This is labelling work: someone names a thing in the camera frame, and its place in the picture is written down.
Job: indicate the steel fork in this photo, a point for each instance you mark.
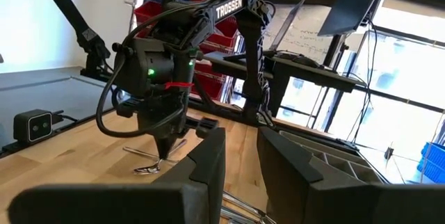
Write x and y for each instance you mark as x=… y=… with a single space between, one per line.
x=236 y=215
x=267 y=220
x=243 y=204

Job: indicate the black desk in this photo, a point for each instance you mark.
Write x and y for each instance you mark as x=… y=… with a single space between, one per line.
x=313 y=74

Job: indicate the black monitor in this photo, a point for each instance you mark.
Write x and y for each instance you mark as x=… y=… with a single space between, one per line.
x=351 y=5

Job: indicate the white whiteboard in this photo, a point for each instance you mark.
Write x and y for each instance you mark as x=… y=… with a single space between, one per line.
x=313 y=29

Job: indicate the grey cutlery tray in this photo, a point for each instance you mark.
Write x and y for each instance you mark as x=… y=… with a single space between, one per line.
x=347 y=165

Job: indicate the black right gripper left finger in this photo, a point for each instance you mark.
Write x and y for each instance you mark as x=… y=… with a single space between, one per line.
x=205 y=182

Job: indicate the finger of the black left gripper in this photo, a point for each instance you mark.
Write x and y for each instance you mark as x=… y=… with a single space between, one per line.
x=161 y=144
x=171 y=144

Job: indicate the blue storage crate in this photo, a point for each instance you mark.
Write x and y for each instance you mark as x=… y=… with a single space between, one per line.
x=432 y=165

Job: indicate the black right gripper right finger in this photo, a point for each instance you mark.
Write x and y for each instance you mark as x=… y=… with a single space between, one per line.
x=288 y=189

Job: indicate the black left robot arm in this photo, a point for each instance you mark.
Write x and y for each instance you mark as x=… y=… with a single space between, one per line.
x=227 y=8

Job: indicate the black table-level camera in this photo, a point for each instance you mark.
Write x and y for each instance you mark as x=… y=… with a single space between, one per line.
x=33 y=126

